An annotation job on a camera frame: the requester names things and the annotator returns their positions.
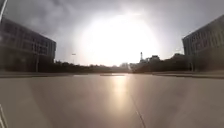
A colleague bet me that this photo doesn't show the row of dark trees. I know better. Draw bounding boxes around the row of dark trees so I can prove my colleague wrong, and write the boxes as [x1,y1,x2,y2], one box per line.
[36,53,194,74]

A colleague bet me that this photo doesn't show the distant buildings with tower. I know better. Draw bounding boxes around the distant buildings with tower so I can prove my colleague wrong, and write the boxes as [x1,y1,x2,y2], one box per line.
[119,51,162,71]

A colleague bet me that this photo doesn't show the street lamp pole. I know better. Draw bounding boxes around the street lamp pole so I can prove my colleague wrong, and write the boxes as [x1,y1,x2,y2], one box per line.
[70,52,77,65]

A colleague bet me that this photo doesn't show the low raised kerb strip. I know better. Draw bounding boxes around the low raised kerb strip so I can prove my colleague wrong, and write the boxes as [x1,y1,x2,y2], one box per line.
[0,71,224,80]

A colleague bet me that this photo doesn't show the dark multi-storey building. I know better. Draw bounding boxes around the dark multi-storey building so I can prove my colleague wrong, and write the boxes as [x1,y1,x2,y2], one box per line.
[0,17,57,73]
[181,14,224,72]

